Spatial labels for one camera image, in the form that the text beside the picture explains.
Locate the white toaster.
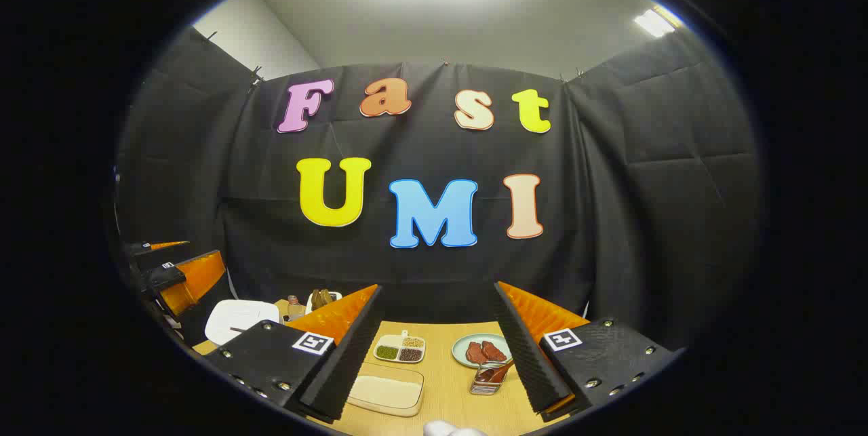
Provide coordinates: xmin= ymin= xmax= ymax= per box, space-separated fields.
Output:
xmin=305 ymin=289 xmax=343 ymax=315

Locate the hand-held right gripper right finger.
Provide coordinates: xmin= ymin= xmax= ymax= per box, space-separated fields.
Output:
xmin=493 ymin=281 xmax=679 ymax=423

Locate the white rice cooker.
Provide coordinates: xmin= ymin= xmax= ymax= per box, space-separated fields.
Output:
xmin=205 ymin=299 xmax=280 ymax=346

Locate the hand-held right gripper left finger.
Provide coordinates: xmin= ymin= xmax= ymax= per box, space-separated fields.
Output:
xmin=203 ymin=285 xmax=384 ymax=424

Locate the small ceiling light panel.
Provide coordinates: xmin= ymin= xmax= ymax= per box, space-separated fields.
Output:
xmin=634 ymin=7 xmax=682 ymax=38

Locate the white rice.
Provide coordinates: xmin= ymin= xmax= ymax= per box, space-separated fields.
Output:
xmin=349 ymin=375 xmax=421 ymax=410

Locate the black backdrop cloth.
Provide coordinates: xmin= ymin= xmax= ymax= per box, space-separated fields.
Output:
xmin=115 ymin=22 xmax=764 ymax=355

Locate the white divided bean dish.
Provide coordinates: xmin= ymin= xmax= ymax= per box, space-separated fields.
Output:
xmin=374 ymin=331 xmax=426 ymax=363

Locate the clear plastic tray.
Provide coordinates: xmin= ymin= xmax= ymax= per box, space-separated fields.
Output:
xmin=347 ymin=363 xmax=425 ymax=418

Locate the pale green plate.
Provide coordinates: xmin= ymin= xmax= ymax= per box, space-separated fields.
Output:
xmin=452 ymin=334 xmax=513 ymax=369

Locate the wooden spoon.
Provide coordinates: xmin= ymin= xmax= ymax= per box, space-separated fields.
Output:
xmin=475 ymin=360 xmax=514 ymax=384

